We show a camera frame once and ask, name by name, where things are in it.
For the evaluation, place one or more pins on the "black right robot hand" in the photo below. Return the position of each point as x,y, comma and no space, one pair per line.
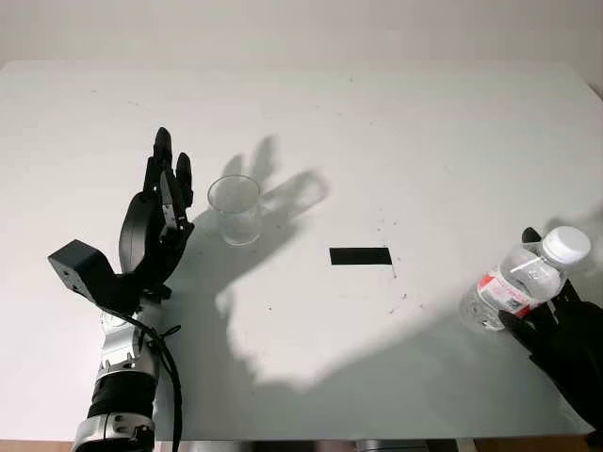
575,348

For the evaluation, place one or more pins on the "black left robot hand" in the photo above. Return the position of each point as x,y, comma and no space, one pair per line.
141,230

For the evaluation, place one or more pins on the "clear plastic water bottle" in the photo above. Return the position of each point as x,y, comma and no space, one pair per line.
527,273

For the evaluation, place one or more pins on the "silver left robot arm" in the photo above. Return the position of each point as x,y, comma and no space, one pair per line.
118,348

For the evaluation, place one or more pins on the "clear glass cup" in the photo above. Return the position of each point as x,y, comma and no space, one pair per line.
234,230

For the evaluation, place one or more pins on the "black tape rectangle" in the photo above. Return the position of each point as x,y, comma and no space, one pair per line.
360,256

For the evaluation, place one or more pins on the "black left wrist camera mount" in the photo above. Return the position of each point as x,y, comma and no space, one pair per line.
75,263

